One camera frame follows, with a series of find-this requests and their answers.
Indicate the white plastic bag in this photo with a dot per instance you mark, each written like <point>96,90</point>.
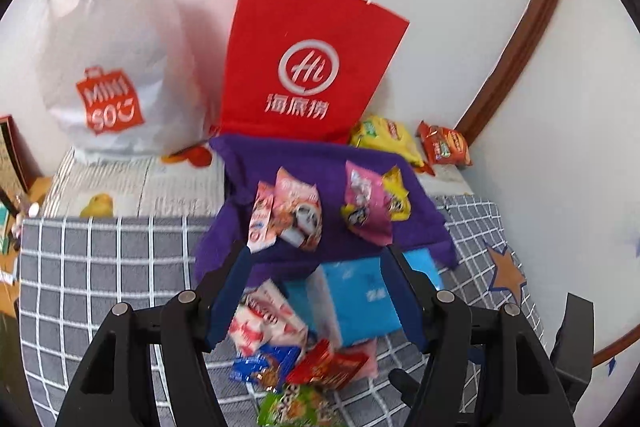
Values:
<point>115,32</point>

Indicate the orange snack bag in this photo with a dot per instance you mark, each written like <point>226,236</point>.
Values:
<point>445,144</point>

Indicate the pink panda snack packet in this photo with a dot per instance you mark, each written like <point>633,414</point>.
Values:
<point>300,212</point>

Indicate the brown wooden door frame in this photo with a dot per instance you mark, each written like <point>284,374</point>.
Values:
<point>525,32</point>

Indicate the pale pink snack packet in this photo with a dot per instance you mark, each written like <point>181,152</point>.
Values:
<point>367,357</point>

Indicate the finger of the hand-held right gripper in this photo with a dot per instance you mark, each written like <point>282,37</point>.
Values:
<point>404,384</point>
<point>575,342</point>

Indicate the blue snack packet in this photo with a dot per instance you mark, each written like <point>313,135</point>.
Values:
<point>260,367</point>

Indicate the red paper bag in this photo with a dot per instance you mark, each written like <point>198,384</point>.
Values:
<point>300,32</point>

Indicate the white red snack packet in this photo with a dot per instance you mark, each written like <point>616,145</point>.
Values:
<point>265,317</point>
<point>260,222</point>

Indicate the yellow snack packet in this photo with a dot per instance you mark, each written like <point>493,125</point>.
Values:
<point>397,197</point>

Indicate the yellow chips bag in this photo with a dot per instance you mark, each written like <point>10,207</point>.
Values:
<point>385,134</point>

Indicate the grey checked tablecloth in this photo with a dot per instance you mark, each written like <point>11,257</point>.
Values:
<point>100,257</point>

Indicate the green snack packet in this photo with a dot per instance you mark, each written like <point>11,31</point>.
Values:
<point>292,409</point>

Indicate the blue tissue pack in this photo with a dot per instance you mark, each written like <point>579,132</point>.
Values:
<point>355,297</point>

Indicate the red framed picture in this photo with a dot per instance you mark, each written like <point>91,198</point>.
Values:
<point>15,152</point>

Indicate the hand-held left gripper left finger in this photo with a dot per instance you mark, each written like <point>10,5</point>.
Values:
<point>230,302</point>

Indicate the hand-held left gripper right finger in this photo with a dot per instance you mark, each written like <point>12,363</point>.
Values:
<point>402,307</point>

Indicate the purple towel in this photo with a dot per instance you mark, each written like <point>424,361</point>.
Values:
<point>300,157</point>

